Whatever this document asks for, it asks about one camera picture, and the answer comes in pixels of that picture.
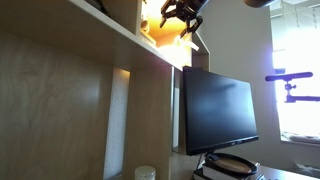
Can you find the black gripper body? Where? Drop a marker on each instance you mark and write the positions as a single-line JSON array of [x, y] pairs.
[[190, 6]]

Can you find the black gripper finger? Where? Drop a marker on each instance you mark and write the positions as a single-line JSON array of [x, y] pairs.
[[195, 25], [168, 10]]

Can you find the light wooden shelf unit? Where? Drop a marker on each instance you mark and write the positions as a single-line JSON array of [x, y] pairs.
[[66, 116]]

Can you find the black computer monitor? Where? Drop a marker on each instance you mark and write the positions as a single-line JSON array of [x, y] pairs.
[[216, 110]]

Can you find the white window blinds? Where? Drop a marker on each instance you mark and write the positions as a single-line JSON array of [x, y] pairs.
[[293, 26]]

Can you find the small white jar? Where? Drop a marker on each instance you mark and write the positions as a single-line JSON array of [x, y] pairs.
[[145, 173]]

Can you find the black stereo camera bar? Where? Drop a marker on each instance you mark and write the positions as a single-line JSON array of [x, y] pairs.
[[290, 76]]

